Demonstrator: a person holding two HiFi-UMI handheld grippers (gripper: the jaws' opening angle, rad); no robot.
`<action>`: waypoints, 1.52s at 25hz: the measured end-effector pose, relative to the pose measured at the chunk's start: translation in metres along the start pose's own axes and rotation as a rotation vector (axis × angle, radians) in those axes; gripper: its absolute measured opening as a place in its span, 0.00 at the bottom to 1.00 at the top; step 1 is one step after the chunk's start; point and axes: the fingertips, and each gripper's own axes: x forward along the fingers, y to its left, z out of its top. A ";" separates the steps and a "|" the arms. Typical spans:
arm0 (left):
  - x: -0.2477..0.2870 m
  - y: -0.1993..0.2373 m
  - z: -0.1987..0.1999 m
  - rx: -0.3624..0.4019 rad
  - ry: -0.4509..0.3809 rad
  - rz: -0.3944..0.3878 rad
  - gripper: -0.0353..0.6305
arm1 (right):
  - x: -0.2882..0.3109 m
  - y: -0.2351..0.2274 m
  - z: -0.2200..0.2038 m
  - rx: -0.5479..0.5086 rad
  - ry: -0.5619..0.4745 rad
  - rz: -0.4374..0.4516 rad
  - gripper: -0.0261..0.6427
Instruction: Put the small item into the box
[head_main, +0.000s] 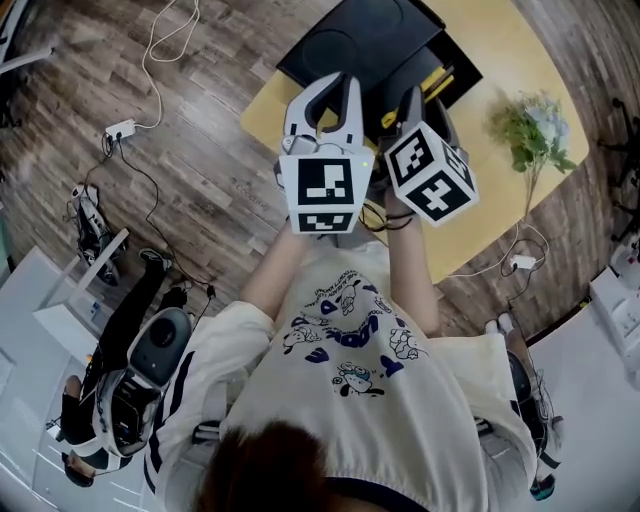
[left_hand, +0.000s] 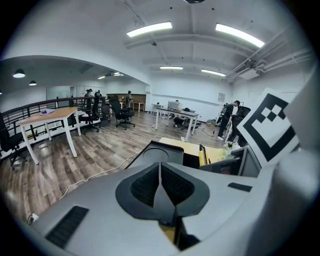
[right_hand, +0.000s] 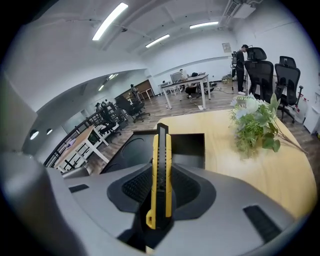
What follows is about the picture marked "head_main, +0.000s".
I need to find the yellow wooden table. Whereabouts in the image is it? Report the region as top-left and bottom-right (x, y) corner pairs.
(239, 0), (591, 286)

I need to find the white desk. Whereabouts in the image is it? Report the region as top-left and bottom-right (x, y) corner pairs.
(0, 227), (131, 512)
(529, 304), (640, 512)

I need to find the black wrist cord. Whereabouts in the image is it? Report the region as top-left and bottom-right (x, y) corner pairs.
(362, 199), (416, 232)

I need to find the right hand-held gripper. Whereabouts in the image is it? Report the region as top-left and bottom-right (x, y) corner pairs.
(383, 85), (480, 229)

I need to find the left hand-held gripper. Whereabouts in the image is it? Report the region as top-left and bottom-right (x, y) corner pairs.
(273, 71), (375, 236)

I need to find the white power cable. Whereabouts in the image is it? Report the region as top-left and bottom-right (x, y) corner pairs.
(134, 0), (201, 132)
(447, 219), (539, 279)

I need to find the white gripper device on floor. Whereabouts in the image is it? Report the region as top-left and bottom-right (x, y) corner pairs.
(67, 183), (124, 286)

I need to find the black box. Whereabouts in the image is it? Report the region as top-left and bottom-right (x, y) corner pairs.
(276, 0), (485, 146)

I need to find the white desk leg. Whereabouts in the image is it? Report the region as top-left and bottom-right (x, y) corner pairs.
(0, 44), (56, 76)

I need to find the artificial flower bunch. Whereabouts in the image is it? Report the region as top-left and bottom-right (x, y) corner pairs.
(487, 89), (579, 221)

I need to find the person's right forearm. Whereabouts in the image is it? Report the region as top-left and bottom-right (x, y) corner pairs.
(384, 209), (442, 337)

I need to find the black office chair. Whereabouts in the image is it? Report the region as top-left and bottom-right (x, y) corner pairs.
(597, 97), (640, 151)
(609, 164), (640, 241)

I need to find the yellow black tool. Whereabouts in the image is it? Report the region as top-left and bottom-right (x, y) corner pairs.
(380, 62), (456, 126)

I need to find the white printed shirt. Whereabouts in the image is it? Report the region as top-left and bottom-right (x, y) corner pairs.
(142, 242), (539, 512)

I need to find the person's left forearm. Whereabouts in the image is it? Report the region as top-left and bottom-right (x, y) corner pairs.
(241, 219), (314, 329)

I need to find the black power cable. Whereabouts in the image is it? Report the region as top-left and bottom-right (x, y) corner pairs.
(102, 137), (216, 301)
(499, 237), (551, 321)

